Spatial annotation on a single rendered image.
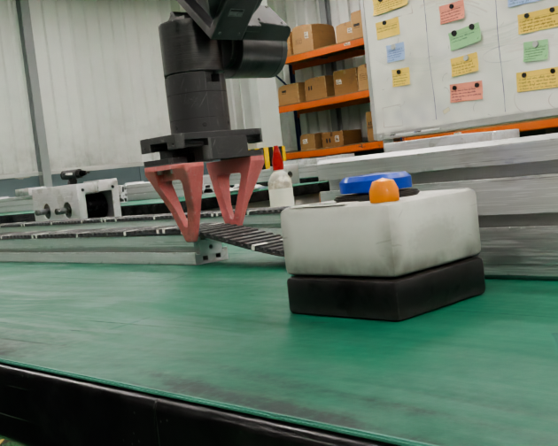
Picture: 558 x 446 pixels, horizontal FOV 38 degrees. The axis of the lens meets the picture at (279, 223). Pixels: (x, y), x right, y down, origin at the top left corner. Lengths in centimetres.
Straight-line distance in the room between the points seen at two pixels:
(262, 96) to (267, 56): 799
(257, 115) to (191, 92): 823
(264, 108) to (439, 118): 496
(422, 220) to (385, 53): 377
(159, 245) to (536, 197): 43
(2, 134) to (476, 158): 1232
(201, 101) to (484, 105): 317
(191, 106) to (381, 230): 38
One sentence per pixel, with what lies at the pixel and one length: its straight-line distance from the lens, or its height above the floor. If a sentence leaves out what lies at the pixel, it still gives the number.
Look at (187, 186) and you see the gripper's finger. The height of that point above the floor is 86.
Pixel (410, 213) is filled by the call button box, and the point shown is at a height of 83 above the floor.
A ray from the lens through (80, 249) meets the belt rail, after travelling 96.
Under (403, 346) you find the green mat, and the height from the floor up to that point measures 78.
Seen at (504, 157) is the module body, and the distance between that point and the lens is 50.
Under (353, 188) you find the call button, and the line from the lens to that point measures 44.
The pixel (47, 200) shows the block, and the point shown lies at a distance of 168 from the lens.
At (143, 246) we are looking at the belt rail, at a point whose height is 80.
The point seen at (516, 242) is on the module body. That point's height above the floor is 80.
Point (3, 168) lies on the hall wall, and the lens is 1270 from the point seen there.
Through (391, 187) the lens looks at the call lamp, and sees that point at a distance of 41.
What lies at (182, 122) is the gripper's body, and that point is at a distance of 75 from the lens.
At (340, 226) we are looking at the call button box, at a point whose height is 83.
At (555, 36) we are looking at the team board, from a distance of 370.
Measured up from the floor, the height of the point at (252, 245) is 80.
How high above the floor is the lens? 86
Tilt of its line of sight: 4 degrees down
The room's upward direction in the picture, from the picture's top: 6 degrees counter-clockwise
